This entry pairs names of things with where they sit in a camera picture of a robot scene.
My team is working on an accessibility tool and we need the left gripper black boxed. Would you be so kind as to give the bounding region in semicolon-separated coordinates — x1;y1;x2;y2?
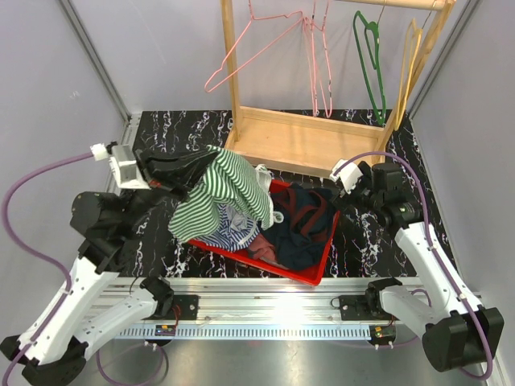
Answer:
119;146;220;229

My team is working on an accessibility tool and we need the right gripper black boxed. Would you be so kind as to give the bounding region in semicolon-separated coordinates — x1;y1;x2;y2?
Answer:
330;161;383;223

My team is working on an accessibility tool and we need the green white striped tank top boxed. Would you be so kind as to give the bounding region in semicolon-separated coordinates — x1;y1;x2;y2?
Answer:
168;145;283;243

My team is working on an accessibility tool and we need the navy maroon tank top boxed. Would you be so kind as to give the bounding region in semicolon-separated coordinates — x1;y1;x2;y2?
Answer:
262;183;336;271

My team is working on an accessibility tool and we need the blue white striped tank top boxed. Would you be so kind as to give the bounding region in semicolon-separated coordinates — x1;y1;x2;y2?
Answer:
198;204;261;253

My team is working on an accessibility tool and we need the pink wire hanger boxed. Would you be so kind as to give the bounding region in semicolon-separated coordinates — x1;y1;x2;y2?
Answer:
303;1;319;117
315;1;333;118
204;1;304;93

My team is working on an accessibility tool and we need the red tank top grey trim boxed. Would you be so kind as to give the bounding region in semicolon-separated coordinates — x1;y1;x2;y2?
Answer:
247;234;278;265

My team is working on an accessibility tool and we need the green plastic hanger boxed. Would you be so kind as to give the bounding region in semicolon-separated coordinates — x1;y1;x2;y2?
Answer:
352;10;386;126

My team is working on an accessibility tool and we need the yellow plastic hanger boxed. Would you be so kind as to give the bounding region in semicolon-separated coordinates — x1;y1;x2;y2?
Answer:
393;18;422;130

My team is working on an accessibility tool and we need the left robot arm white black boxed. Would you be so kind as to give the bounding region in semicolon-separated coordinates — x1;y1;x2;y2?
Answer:
1;142;217;385

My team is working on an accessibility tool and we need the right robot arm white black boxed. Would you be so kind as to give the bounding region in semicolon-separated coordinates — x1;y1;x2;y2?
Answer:
330;160;505;378

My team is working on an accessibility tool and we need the red plastic tray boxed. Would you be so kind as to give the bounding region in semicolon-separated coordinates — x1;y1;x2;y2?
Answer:
189;179;339;285

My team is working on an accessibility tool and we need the wooden clothes rack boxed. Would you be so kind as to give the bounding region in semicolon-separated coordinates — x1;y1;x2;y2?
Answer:
225;1;455;178

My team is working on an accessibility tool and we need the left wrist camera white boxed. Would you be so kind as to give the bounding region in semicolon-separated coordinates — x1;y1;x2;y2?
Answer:
90;142;150;190

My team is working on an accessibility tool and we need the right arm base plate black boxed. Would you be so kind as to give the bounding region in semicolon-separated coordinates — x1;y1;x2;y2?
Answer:
330;294;383;321

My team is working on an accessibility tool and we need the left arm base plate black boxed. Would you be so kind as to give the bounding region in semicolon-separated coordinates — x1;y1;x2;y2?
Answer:
160;294;200;321

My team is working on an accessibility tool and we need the aluminium frame rail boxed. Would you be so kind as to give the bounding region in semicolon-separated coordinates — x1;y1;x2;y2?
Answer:
38;112;500;386

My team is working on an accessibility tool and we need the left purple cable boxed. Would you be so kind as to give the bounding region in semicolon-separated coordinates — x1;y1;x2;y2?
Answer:
2;151;166;386

